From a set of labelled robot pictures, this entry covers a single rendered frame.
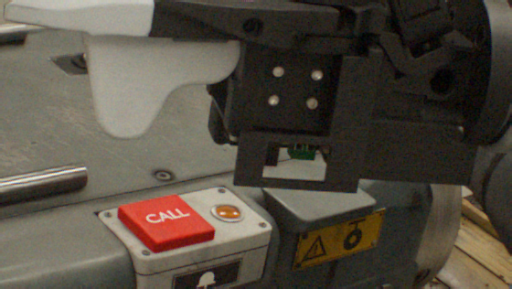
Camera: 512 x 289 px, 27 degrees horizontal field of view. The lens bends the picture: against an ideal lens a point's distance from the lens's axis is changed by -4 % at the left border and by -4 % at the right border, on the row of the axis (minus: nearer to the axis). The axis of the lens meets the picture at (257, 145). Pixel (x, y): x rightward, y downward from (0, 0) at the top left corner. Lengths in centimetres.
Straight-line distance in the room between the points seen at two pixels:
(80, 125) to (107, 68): 64
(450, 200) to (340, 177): 86
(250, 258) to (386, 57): 49
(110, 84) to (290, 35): 7
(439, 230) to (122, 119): 92
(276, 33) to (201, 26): 3
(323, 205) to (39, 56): 38
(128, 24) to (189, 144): 64
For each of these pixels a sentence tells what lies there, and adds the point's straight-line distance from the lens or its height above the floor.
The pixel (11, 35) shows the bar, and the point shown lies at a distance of 120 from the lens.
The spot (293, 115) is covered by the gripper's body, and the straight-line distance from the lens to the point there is 44.
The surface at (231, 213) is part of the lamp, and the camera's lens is 93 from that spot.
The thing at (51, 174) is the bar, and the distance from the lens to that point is 91.
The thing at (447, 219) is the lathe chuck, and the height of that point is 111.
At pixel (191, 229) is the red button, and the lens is 88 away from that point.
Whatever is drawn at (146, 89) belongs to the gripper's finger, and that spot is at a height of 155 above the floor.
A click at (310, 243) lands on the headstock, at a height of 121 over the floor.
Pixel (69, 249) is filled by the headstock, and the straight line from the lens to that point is 85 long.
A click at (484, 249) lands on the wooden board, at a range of 174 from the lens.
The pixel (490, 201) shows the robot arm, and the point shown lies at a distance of 61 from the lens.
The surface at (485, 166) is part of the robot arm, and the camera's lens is 62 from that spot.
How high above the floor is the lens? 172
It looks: 26 degrees down
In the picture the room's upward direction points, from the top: 11 degrees clockwise
